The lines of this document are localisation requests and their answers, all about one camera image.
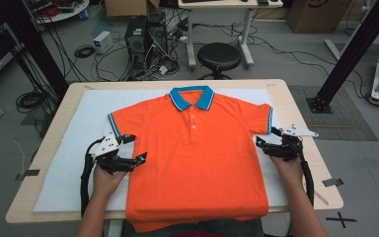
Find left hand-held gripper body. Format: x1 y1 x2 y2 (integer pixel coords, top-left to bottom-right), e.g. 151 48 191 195
93 131 136 176

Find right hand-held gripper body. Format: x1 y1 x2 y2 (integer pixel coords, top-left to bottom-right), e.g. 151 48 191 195
262 123 320 163

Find orange polo shirt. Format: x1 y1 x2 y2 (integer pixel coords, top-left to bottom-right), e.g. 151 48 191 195
107 85 274 233

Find person's right hand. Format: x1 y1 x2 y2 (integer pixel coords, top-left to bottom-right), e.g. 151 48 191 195
268 155 306 191

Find person's left hand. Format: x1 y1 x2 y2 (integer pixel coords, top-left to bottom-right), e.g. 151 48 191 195
92 163 128 199

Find white foam mat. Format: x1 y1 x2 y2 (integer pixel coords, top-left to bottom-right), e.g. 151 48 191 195
33 87 290 213

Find grey tape strip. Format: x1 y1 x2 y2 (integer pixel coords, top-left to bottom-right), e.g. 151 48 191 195
15 168 41 182
321 177 345 188

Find thin wooden stick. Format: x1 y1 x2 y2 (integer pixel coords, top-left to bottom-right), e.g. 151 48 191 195
313 190 331 206

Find grey floor mat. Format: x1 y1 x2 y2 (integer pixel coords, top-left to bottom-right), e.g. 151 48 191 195
287 85 379 142

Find white table leg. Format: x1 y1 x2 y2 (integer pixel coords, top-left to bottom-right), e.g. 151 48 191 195
106 219 124 237

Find light wooden table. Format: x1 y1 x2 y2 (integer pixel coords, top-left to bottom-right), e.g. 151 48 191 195
5 78 344 225

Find person's grey pants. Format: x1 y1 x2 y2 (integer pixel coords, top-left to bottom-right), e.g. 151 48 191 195
120 218 266 237

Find black round stool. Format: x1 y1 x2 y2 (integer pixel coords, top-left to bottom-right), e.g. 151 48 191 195
196 41 243 81

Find black computer tower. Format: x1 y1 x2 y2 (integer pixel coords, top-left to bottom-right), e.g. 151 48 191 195
124 16 149 71

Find small white box device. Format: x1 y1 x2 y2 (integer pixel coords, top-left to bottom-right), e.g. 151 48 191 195
92 30 114 55

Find black open computer case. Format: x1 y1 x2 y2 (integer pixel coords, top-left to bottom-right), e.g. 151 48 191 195
146 12 169 64

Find large printed cardboard box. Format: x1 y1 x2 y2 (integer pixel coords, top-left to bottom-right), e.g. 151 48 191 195
285 0 355 35

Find plain cardboard box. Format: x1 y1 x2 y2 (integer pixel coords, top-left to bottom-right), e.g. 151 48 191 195
104 0 161 19

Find round white table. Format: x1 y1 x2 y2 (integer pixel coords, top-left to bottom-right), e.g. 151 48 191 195
29 0 91 25

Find white desk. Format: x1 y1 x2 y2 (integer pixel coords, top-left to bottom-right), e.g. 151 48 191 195
177 0 284 70

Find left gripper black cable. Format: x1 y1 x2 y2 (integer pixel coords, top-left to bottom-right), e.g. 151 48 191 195
80 137 105 218

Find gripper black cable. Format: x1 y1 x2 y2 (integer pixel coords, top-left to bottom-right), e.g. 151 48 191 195
80 137 105 218
295 159 316 207

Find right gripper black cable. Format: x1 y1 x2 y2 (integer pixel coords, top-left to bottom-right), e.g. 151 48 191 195
295 159 316 207

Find large black cable coil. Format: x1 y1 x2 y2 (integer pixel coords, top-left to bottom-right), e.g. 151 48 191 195
15 90 52 115

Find small black cable coil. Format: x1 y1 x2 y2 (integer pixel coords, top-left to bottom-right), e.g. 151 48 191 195
73 44 97 59

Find black aluminium frame post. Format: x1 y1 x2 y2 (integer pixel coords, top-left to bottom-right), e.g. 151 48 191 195
0 0 70 100
305 0 379 115

